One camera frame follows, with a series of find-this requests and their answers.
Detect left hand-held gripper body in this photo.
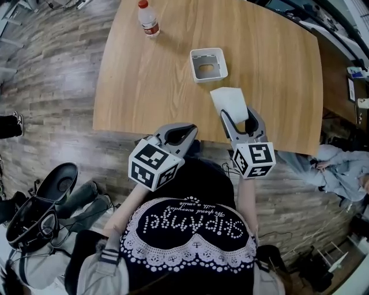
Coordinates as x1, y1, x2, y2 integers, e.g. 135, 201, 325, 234
128, 135, 186, 192

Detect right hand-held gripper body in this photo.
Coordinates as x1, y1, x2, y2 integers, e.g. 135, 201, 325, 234
230, 134, 277, 180

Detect white rectangular block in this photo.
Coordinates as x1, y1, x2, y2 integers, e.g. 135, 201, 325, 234
209, 86, 249, 124

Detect white square tray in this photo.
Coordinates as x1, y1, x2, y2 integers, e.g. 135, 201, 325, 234
189, 47, 228, 84

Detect person's left forearm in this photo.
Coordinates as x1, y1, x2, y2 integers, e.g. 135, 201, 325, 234
103, 183, 150, 239

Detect person's right forearm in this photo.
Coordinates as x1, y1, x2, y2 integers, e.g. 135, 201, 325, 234
235, 172, 259, 240

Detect person's dark jeans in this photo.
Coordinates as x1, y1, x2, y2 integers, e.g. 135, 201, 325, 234
184, 139, 228, 173

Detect light wooden table white legs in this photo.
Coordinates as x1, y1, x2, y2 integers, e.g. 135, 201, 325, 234
92, 0, 323, 156

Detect person's black top lace print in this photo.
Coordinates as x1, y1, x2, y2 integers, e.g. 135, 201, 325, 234
65, 157, 289, 295

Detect dark wooden table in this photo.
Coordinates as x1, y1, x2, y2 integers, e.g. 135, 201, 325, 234
317, 31, 369, 127

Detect clear water bottle red label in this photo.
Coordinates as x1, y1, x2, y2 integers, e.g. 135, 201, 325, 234
137, 0, 161, 38

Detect blue and white bottle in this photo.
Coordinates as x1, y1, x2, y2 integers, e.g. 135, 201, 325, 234
347, 66, 369, 78

